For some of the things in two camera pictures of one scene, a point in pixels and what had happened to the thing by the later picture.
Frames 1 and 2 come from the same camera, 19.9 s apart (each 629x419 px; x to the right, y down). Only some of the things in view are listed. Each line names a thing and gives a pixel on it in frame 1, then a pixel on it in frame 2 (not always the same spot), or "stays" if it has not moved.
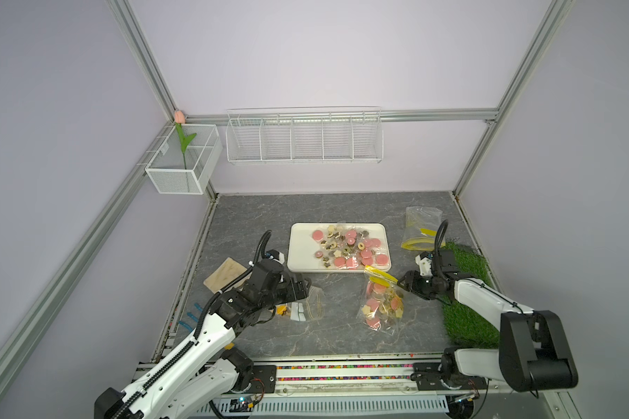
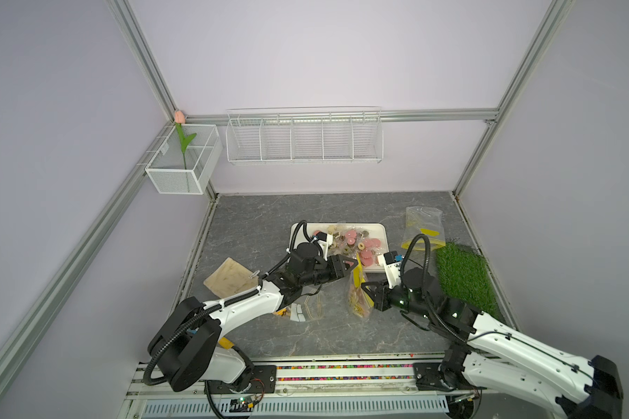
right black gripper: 410,284 → 379,295
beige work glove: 223,274 stays
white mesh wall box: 166,168 stays
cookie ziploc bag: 383,306 → 359,302
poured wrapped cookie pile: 342,246 stays
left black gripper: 292,294 → 335,266
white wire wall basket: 304,135 stays
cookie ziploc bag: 311,308 stays
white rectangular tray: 338,247 stays
